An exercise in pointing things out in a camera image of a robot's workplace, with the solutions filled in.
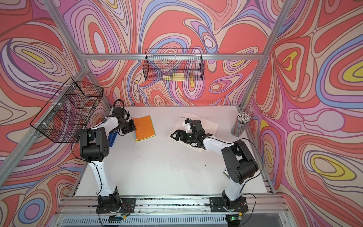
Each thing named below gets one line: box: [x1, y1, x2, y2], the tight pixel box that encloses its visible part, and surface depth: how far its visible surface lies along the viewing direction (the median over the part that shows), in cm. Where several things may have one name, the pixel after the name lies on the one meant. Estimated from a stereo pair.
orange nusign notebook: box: [132, 114, 156, 141], surface depth 106 cm
